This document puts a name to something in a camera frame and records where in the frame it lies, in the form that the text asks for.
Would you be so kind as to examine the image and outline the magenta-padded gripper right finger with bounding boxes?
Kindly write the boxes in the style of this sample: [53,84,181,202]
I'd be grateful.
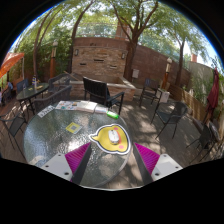
[131,142,184,187]

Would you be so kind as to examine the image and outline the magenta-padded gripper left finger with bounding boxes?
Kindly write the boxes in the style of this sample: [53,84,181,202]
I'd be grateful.
[40,142,95,186]

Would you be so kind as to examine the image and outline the yellow chick-shaped mouse pad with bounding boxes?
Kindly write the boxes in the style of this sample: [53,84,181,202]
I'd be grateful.
[88,123,132,156]

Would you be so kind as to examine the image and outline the yellow square card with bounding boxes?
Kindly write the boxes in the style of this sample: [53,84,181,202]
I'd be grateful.
[65,121,84,135]

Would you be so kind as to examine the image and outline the black mesh metal chair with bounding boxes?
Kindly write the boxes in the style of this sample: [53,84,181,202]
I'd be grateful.
[185,121,221,158]
[0,112,28,158]
[150,101,190,141]

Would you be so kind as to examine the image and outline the grey printed leaflet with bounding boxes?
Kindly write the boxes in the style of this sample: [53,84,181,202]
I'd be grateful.
[37,105,56,119]

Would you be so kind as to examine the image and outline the large white book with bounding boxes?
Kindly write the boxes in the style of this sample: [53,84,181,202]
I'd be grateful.
[75,100,99,114]

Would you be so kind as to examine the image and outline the dark wicker chair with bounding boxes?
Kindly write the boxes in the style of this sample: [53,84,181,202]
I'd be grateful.
[34,84,74,113]
[48,73,73,96]

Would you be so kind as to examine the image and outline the white box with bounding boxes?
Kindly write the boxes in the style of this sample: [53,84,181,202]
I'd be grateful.
[159,90,171,104]

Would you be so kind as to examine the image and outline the small white book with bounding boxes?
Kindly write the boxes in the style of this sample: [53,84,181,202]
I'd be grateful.
[94,105,110,115]

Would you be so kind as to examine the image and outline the green marker pen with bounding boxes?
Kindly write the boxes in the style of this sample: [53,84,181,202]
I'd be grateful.
[106,110,120,121]

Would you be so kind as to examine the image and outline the dark patio table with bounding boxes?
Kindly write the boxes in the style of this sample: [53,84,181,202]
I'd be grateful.
[15,83,51,112]

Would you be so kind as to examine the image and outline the black metal armchair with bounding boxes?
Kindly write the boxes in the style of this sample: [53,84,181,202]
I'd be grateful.
[138,78,165,110]

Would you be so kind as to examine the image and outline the stone fountain basin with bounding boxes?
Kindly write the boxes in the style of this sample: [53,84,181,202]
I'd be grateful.
[67,74,138,102]

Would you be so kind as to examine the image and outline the black slatted patio chair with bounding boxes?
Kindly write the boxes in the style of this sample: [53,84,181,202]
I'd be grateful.
[82,76,126,116]

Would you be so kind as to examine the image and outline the closed red patio umbrella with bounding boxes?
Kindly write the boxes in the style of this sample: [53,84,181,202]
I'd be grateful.
[206,67,221,118]

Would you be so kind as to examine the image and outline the blue patio chair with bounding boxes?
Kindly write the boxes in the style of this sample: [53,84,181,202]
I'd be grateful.
[16,78,30,95]

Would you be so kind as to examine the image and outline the person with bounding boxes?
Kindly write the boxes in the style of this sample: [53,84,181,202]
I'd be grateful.
[1,81,15,102]

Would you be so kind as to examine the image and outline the orange patio umbrella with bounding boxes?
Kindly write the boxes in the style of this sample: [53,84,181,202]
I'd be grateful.
[0,52,26,80]

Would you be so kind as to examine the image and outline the orange lamp post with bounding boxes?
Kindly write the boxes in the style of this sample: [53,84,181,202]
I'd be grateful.
[49,40,59,80]
[161,57,173,91]

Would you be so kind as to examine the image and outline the grey wall box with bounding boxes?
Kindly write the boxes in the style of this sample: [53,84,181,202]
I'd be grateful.
[131,68,141,80]

